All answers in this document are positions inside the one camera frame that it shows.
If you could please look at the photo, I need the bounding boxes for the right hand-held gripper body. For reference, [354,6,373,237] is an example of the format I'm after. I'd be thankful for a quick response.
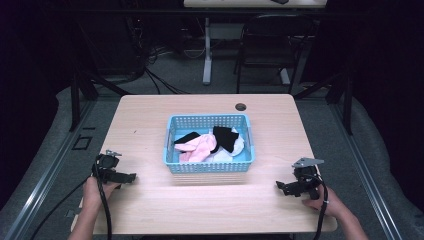
[291,157,325,201]

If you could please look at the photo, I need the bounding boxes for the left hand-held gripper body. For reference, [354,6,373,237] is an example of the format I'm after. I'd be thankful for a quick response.
[91,150,123,185]

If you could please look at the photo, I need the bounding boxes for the person's left hand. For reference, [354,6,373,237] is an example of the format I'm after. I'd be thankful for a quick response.
[81,176,122,211]

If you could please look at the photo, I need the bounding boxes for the person's right hand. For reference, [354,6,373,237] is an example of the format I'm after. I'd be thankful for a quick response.
[301,184,346,218]

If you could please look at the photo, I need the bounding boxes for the blue plastic basket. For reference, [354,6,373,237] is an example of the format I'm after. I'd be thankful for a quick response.
[162,113,257,175]

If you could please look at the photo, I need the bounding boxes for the white sock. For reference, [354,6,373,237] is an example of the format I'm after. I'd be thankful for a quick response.
[203,147,234,164]
[229,127,246,158]

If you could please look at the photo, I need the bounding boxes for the small black sock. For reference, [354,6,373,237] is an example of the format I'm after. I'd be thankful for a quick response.
[173,131,202,145]

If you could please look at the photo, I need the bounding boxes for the large black sock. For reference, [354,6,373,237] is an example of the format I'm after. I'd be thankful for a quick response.
[212,125,240,154]

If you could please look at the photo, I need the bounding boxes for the pink sock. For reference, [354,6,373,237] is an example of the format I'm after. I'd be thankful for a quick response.
[173,132,219,164]

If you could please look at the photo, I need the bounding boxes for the black metal stand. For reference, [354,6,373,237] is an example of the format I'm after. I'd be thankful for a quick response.
[293,64,355,136]
[67,64,132,133]

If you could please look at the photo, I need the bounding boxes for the black folding chair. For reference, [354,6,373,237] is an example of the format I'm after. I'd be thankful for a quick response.
[233,13,319,95]

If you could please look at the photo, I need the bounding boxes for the white desk leg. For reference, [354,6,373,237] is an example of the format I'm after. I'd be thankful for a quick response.
[202,16,214,86]

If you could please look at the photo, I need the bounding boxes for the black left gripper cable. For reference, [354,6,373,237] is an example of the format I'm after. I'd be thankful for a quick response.
[92,156,113,240]

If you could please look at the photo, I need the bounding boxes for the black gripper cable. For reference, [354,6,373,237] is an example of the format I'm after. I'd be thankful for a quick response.
[311,173,330,240]
[92,156,113,240]

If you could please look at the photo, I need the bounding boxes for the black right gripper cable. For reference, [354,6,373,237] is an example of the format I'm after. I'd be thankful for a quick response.
[311,173,330,240]

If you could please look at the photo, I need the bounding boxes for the metal floor rail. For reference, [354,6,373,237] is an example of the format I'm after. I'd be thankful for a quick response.
[328,102,405,240]
[0,99,98,240]

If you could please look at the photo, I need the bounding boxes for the thin black cable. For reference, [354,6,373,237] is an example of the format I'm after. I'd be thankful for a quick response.
[29,179,90,240]

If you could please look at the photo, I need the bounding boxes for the black floor cables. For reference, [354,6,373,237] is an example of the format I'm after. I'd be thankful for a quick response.
[126,16,192,96]

